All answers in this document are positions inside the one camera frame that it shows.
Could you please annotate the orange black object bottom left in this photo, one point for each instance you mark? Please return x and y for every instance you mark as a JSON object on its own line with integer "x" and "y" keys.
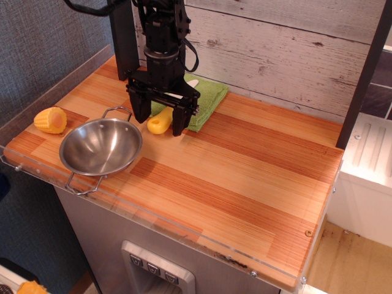
{"x": 30, "y": 287}

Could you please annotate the dark right shelf post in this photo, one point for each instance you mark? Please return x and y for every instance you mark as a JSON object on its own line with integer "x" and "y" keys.
{"x": 368, "y": 70}

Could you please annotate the orange handled toy knife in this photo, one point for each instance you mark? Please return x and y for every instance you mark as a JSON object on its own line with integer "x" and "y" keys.
{"x": 161, "y": 118}

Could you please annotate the green folded cloth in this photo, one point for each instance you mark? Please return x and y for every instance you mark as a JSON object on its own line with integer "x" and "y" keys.
{"x": 211, "y": 94}

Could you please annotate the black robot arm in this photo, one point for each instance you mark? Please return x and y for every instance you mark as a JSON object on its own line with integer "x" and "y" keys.
{"x": 165, "y": 25}

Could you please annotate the silver dispenser button panel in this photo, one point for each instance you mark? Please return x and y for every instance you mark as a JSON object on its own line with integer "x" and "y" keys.
{"x": 151, "y": 273}

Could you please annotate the white toy sink unit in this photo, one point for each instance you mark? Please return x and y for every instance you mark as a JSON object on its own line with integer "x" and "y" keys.
{"x": 361, "y": 201}

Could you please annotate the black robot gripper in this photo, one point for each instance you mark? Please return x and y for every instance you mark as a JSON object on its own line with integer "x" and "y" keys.
{"x": 163, "y": 82}

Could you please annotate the stainless steel two-handled bowl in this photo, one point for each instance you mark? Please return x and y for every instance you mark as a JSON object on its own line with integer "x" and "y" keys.
{"x": 101, "y": 147}

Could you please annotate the grey toy fridge cabinet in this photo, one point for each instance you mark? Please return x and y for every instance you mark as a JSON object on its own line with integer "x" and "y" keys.
{"x": 101, "y": 232}

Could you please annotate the yellow toy corn cob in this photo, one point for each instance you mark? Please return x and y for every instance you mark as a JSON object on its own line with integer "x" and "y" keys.
{"x": 51, "y": 120}

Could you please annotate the dark shelf post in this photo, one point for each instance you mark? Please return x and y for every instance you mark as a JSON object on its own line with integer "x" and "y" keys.
{"x": 124, "y": 39}
{"x": 368, "y": 70}

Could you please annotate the dark left shelf post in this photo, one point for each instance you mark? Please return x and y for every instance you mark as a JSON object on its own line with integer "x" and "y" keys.
{"x": 124, "y": 39}

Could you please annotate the clear acrylic table guard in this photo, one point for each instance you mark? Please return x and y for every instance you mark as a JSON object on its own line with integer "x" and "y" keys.
{"x": 257, "y": 211}

